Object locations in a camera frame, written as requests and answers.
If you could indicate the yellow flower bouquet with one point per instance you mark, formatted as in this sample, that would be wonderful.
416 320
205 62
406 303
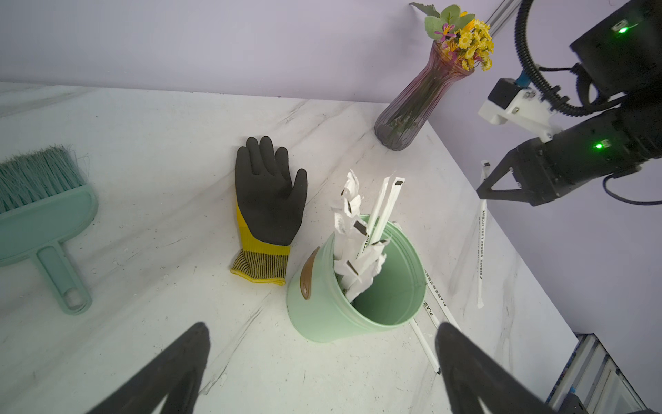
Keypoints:
460 37

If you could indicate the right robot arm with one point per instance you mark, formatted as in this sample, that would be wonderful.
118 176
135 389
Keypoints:
615 128

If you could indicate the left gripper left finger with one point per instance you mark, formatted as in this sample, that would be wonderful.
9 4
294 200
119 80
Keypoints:
170 381

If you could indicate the green storage cup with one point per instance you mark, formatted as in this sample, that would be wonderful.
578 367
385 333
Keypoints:
320 311

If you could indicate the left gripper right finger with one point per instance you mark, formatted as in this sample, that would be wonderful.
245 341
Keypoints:
475 383

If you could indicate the purple glass vase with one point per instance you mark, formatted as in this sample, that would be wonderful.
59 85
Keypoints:
398 125

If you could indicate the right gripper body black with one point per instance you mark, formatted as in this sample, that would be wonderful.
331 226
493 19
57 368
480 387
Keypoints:
540 183

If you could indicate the bundle of wrapped straws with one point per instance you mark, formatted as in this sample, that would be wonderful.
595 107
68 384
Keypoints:
359 242

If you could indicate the black yellow work glove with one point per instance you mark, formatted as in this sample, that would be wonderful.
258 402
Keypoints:
269 210

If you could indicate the green hand brush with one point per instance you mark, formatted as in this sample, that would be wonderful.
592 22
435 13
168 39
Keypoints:
45 202

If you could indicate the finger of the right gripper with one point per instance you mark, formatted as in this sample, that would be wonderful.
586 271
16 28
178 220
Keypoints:
486 191

